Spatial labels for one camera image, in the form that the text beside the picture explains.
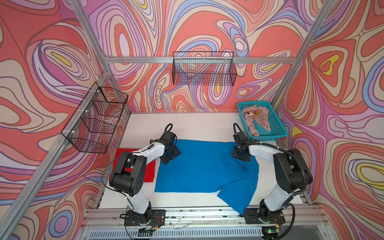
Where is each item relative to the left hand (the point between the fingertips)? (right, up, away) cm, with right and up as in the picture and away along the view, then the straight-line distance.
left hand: (177, 154), depth 95 cm
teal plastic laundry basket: (+69, +15, +6) cm, 71 cm away
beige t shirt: (+62, +27, +18) cm, 70 cm away
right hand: (+40, -2, +1) cm, 40 cm away
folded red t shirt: (-15, -6, -10) cm, 19 cm away
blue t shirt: (+20, -6, -5) cm, 21 cm away
